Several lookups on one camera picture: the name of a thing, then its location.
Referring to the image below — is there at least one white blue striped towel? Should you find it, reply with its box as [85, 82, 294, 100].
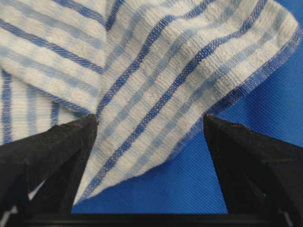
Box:
[0, 0, 301, 203]

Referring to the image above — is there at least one blue table cloth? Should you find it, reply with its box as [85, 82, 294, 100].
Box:
[71, 0, 303, 215]

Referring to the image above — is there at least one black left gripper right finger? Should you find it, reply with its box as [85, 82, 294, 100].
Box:
[203, 114, 303, 219]

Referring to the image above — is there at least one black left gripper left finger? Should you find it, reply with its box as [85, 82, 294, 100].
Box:
[0, 114, 98, 222]

